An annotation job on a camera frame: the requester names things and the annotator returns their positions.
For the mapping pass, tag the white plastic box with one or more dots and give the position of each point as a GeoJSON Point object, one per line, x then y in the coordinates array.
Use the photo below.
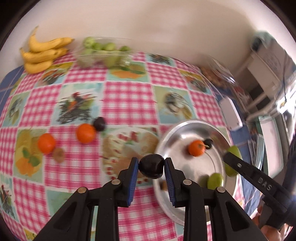
{"type": "Point", "coordinates": [230, 113]}

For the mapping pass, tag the orange mandarin with stem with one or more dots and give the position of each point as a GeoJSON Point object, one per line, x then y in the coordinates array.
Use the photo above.
{"type": "Point", "coordinates": [196, 148]}

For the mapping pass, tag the green mango front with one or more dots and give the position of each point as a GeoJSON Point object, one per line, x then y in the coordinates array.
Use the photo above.
{"type": "Point", "coordinates": [215, 180]}

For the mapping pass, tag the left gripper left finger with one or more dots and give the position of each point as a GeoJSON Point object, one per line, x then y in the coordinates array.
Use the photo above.
{"type": "Point", "coordinates": [73, 220]}

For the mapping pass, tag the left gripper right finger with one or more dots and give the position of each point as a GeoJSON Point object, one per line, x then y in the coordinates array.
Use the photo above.
{"type": "Point", "coordinates": [228, 220]}

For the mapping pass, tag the clear tray of green fruits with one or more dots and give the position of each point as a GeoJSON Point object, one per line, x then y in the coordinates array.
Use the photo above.
{"type": "Point", "coordinates": [110, 52]}

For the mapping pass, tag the brown kiwi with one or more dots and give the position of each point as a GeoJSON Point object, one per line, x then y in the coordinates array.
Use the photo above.
{"type": "Point", "coordinates": [163, 185]}
{"type": "Point", "coordinates": [58, 155]}

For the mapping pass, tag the pink checkered fruit tablecloth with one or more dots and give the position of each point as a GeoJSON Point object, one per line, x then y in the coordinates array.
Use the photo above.
{"type": "Point", "coordinates": [139, 104]}

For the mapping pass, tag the dark plum front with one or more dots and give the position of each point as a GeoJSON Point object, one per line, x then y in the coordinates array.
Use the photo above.
{"type": "Point", "coordinates": [208, 143]}

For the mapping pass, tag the dark plum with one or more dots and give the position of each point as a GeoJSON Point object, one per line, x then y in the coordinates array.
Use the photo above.
{"type": "Point", "coordinates": [152, 166]}
{"type": "Point", "coordinates": [99, 124]}
{"type": "Point", "coordinates": [208, 143]}

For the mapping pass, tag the yellow banana bunch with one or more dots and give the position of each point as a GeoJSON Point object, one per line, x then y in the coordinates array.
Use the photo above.
{"type": "Point", "coordinates": [41, 55]}

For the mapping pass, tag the smartphone on stand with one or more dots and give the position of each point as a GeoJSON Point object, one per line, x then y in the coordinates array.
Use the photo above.
{"type": "Point", "coordinates": [265, 145]}

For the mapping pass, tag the large steel bowl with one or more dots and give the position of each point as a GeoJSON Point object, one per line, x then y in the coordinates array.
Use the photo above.
{"type": "Point", "coordinates": [174, 144]}

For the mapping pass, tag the clear box of brown fruits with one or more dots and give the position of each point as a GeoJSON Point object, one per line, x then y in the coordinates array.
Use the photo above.
{"type": "Point", "coordinates": [216, 72]}

